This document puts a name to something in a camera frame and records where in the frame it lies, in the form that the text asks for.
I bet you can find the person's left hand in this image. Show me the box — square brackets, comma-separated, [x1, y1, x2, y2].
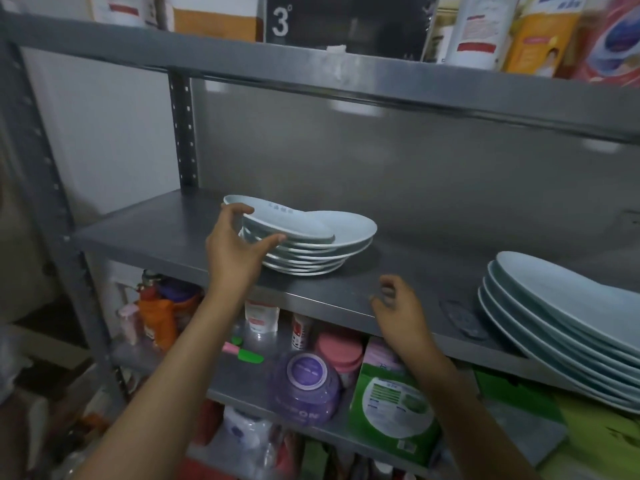
[205, 203, 289, 296]

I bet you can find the person's right hand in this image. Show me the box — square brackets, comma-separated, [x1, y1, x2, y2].
[369, 274, 437, 353]

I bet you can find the small pale oval dish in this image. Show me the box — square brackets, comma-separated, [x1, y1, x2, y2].
[222, 195, 336, 244]

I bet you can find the person's left forearm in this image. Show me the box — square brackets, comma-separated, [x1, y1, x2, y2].
[74, 282, 261, 480]

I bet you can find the person's right forearm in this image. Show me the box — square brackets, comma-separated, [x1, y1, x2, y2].
[382, 340, 543, 480]

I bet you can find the pink packet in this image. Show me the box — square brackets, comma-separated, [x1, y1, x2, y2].
[364, 337, 410, 376]

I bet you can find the stack of pale oval plates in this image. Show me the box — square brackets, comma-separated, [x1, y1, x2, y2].
[239, 210, 378, 277]

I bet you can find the pink lidded jar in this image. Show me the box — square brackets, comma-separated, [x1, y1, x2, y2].
[314, 330, 365, 391]

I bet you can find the clear pouch with red label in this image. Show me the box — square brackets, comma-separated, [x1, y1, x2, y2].
[243, 299, 281, 336]

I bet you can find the white and red can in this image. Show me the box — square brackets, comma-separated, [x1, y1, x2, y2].
[291, 314, 314, 352]

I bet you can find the purple translucent container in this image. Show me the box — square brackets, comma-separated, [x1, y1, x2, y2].
[269, 350, 344, 426]

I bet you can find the green and pink brush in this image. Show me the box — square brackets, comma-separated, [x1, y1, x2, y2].
[222, 337, 265, 365]

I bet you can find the green and white packet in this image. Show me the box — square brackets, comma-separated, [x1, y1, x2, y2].
[347, 364, 444, 469]

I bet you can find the grey metal shelving unit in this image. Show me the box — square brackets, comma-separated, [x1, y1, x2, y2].
[0, 5, 640, 480]

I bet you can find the orange bottle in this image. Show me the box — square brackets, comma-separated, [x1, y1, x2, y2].
[137, 282, 179, 351]

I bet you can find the small pink bottle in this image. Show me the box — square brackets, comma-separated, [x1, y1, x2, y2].
[117, 303, 141, 346]

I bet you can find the green box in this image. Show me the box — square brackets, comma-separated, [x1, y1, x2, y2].
[474, 369, 569, 468]

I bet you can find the stack of large oval platters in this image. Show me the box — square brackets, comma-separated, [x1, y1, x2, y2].
[477, 251, 640, 415]

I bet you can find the white tissue roll pack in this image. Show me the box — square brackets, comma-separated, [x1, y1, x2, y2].
[221, 406, 274, 451]

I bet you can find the orange and white carton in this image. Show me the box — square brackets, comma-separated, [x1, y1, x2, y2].
[164, 0, 267, 43]

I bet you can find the black box with white numeral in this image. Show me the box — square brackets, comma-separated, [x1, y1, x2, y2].
[264, 0, 442, 63]

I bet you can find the yellow-green bag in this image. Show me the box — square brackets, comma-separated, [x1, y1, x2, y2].
[539, 394, 640, 480]

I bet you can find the white box with red label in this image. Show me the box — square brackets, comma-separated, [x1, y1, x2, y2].
[91, 0, 162, 28]

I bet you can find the white bottle with red label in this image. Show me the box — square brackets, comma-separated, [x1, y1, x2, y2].
[444, 0, 522, 71]

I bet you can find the yellow and white packet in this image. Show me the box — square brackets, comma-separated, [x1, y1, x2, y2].
[502, 0, 597, 79]

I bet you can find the red and blue packet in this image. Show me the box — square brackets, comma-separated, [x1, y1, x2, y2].
[569, 0, 640, 89]

